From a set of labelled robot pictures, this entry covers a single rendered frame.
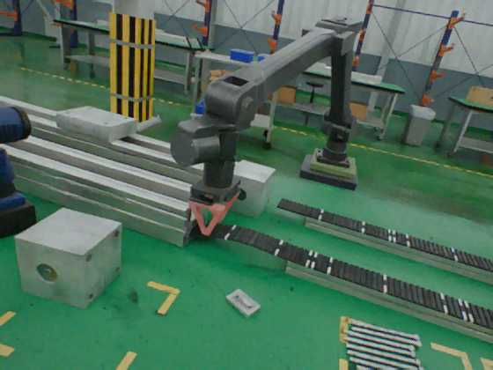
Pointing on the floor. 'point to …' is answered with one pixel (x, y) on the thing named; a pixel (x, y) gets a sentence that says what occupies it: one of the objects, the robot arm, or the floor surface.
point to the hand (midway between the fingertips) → (211, 224)
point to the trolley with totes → (235, 64)
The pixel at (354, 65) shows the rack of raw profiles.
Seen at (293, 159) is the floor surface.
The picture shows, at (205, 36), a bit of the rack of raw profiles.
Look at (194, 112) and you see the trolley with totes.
